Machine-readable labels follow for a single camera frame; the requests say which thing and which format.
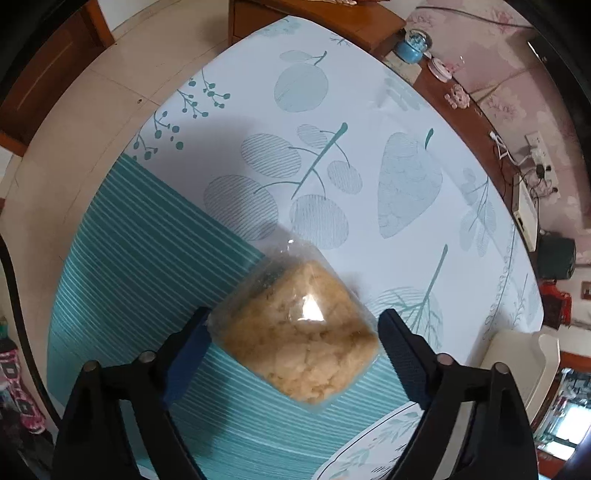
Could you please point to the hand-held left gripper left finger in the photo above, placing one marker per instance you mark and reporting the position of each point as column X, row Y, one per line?
column 184, row 364

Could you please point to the red gift bag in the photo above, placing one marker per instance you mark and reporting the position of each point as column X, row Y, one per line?
column 556, row 304

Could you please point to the blue snow globe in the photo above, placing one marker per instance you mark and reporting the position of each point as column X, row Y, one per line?
column 413, row 46

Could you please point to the white plastic bin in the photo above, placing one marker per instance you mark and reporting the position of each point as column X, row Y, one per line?
column 517, row 364

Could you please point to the clear yellow crispy cake packet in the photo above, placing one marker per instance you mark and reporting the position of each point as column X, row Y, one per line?
column 295, row 341

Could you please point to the white set-top box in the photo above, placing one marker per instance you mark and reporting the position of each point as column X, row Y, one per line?
column 526, row 212

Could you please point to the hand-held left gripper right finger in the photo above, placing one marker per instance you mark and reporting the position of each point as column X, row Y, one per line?
column 406, row 360

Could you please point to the dark air fryer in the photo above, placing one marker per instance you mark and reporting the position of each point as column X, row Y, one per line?
column 556, row 256

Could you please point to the grey square mat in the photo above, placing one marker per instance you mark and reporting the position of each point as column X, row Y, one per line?
column 392, row 64

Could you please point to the white power strip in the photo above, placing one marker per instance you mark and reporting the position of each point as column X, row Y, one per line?
column 538, row 147

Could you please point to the pink pig figurine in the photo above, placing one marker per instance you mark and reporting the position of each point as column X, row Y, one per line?
column 457, row 96

